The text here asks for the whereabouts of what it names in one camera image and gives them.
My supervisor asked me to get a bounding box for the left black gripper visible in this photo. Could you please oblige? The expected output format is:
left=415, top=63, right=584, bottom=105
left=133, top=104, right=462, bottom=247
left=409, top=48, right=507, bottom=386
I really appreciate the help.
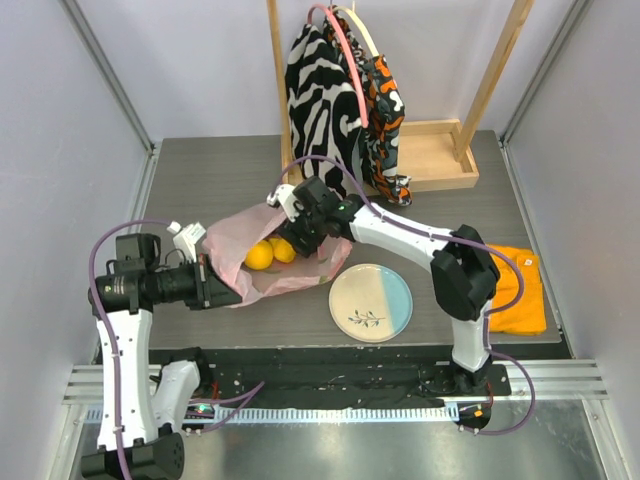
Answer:
left=153, top=252, right=242, bottom=310

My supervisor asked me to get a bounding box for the pink plastic bag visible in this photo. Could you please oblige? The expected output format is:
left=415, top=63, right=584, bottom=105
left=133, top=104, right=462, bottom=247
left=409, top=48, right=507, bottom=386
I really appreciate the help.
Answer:
left=202, top=204, right=352, bottom=307

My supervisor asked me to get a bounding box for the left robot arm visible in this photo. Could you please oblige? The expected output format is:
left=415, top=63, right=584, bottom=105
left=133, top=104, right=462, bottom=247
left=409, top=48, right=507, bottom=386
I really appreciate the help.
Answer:
left=80, top=223, right=241, bottom=479

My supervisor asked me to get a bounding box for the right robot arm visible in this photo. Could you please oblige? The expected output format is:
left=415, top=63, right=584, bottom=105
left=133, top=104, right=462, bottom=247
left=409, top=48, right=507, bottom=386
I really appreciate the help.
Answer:
left=267, top=177, right=499, bottom=395

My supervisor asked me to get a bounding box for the fake orange fruit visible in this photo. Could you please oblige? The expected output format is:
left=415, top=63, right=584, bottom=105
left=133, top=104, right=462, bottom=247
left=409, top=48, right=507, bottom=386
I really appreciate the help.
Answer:
left=244, top=240, right=274, bottom=271
left=269, top=237, right=296, bottom=264

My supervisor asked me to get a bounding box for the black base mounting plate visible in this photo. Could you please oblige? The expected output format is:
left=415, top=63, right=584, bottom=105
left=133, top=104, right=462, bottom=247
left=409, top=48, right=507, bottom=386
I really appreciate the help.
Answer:
left=149, top=344, right=512, bottom=406

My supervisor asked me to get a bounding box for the cream and blue plate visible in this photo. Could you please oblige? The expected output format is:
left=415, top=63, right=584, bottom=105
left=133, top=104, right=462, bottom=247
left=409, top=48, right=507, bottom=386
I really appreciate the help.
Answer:
left=328, top=264, right=413, bottom=343

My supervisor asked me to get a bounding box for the black white zebra garment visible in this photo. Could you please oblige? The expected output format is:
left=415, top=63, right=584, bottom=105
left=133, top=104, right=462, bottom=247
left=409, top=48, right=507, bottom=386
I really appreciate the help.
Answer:
left=284, top=23, right=363, bottom=198

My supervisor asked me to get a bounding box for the pink hanger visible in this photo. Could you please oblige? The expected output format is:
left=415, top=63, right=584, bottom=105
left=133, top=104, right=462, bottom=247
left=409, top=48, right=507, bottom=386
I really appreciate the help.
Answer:
left=305, top=3, right=369, bottom=129

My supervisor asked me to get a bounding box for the orange black patterned garment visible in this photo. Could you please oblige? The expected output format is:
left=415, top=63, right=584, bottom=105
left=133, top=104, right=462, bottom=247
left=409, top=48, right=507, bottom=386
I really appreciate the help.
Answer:
left=332, top=8, right=412, bottom=206

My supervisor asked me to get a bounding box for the wooden clothes rack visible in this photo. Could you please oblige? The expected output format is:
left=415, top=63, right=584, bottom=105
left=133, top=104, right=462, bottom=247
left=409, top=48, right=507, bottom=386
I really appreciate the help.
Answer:
left=266, top=1, right=534, bottom=192

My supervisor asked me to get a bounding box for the cream wooden hanger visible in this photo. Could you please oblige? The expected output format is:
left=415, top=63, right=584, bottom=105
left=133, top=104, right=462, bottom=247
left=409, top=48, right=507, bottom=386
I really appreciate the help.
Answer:
left=333, top=4, right=380, bottom=57

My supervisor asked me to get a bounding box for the orange folded cloth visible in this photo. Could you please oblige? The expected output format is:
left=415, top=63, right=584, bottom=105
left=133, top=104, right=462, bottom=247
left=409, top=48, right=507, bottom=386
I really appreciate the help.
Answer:
left=482, top=243, right=549, bottom=337

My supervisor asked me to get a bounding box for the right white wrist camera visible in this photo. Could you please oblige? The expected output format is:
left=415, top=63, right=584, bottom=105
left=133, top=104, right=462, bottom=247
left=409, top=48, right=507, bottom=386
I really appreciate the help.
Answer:
left=266, top=184, right=305, bottom=222

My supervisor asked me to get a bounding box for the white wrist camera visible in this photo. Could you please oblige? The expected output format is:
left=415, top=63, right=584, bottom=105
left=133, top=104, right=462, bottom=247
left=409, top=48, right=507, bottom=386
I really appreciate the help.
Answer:
left=266, top=184, right=305, bottom=222
left=166, top=221, right=206, bottom=262

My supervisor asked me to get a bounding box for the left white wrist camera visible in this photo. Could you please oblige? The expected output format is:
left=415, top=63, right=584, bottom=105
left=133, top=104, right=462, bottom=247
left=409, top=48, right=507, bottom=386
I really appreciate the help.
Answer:
left=166, top=221, right=206, bottom=262

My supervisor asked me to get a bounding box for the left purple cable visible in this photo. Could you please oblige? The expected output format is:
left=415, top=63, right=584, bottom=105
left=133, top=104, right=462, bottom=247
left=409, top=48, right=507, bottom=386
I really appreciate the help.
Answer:
left=88, top=219, right=174, bottom=480

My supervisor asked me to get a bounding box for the white slotted cable duct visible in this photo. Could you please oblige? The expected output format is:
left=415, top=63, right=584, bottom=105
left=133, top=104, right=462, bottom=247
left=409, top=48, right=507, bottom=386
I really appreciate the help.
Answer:
left=87, top=404, right=460, bottom=425

